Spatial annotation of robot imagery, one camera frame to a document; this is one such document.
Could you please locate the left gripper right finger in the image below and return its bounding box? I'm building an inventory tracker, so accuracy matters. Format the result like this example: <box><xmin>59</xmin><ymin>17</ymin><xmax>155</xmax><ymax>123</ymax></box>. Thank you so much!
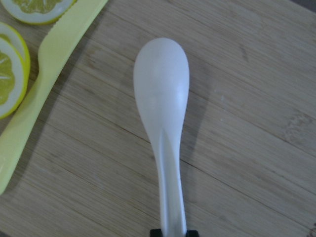
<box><xmin>186</xmin><ymin>230</ymin><xmax>199</xmax><ymax>237</ymax></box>

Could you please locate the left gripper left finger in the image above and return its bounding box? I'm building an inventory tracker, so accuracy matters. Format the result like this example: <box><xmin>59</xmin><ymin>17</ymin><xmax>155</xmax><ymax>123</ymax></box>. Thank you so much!
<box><xmin>150</xmin><ymin>229</ymin><xmax>163</xmax><ymax>237</ymax></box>

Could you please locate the white plastic spoon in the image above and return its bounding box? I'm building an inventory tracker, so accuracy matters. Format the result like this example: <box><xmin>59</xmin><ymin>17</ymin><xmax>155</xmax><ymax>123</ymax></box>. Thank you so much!
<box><xmin>133</xmin><ymin>38</ymin><xmax>190</xmax><ymax>237</ymax></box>

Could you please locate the bamboo cutting board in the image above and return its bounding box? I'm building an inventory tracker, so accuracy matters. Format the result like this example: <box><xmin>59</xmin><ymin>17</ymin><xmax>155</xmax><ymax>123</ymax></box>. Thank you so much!
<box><xmin>0</xmin><ymin>0</ymin><xmax>316</xmax><ymax>237</ymax></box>

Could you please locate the yellow plastic knife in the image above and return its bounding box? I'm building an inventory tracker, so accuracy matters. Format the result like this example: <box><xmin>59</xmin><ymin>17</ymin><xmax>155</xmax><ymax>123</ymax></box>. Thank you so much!
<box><xmin>0</xmin><ymin>0</ymin><xmax>107</xmax><ymax>193</ymax></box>

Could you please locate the lower lemon slice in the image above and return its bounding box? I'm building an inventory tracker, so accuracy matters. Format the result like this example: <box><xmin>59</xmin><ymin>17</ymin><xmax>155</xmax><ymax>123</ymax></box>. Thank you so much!
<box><xmin>0</xmin><ymin>39</ymin><xmax>28</xmax><ymax>119</ymax></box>

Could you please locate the lemon slice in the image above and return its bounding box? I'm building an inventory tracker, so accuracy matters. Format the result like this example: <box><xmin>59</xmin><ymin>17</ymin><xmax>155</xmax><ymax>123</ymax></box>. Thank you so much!
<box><xmin>0</xmin><ymin>21</ymin><xmax>31</xmax><ymax>82</ymax></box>
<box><xmin>0</xmin><ymin>39</ymin><xmax>28</xmax><ymax>119</ymax></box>
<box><xmin>0</xmin><ymin>0</ymin><xmax>75</xmax><ymax>25</ymax></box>

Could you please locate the upper lemon slice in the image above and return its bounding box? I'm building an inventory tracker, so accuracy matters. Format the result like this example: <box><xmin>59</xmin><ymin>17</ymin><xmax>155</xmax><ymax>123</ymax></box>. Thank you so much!
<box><xmin>0</xmin><ymin>0</ymin><xmax>75</xmax><ymax>25</ymax></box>

